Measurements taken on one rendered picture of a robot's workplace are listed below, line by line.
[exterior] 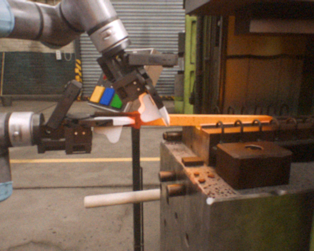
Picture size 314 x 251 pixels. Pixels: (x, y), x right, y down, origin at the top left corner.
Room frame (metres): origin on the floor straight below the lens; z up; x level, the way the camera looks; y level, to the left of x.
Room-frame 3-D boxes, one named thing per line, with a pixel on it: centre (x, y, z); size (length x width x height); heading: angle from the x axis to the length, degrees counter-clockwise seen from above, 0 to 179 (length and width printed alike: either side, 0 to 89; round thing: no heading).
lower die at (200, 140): (0.72, -0.30, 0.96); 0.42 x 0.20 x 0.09; 102
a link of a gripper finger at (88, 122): (0.57, 0.14, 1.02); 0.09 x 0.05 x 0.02; 99
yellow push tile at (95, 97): (1.21, 0.26, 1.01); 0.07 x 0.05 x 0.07; 37
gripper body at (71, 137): (0.58, 0.20, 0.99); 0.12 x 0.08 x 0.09; 102
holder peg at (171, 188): (0.55, -0.04, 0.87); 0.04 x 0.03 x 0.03; 102
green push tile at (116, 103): (1.05, 0.14, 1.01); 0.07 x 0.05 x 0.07; 37
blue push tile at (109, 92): (1.13, 0.20, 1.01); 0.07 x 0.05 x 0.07; 37
